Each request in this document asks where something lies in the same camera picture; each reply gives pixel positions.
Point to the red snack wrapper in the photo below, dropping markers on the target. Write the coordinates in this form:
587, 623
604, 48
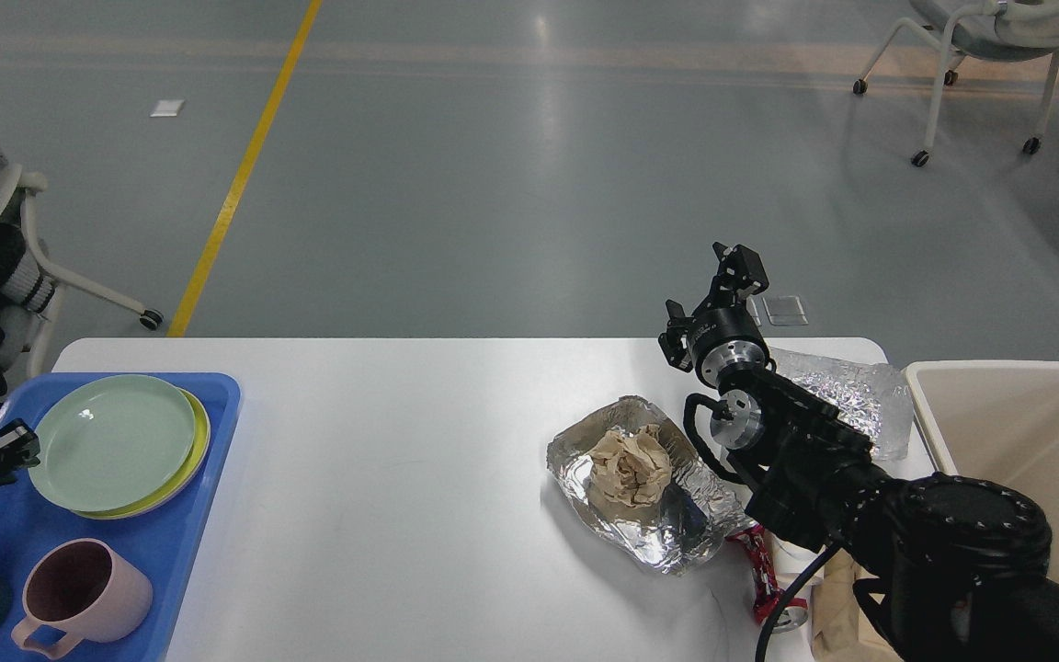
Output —
766, 589

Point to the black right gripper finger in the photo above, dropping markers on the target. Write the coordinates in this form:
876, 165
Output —
740, 274
674, 340

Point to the grey office chair right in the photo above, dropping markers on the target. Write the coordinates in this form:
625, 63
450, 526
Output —
991, 31

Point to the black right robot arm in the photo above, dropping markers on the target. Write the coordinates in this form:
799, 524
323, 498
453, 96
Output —
958, 565

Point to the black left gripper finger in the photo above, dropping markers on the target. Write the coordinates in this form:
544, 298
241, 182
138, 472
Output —
19, 449

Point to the mint green plate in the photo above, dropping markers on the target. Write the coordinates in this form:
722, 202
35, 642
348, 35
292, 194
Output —
112, 442

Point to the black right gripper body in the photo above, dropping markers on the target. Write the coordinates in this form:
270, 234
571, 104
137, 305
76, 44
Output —
723, 337

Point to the brown paper bag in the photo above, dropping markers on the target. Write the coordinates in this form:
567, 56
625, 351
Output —
840, 629

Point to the white paper cup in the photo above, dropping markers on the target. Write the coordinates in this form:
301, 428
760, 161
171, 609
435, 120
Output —
789, 561

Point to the crumpled brown paper ball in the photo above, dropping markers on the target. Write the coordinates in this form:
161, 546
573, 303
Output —
631, 468

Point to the blue plastic tray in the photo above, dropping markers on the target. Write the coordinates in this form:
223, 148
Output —
162, 543

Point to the crumpled aluminium foil tray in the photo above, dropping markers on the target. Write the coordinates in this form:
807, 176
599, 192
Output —
691, 520

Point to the yellow plate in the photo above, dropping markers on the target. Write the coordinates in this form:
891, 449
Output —
179, 480

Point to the beige plastic bin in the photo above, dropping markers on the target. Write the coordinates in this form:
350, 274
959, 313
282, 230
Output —
996, 420

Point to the white office chair left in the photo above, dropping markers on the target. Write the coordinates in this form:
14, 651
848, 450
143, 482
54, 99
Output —
18, 190

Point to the crumpled clear plastic container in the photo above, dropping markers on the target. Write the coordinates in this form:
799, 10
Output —
873, 398

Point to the pink mug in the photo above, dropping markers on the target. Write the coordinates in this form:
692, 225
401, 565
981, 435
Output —
80, 591

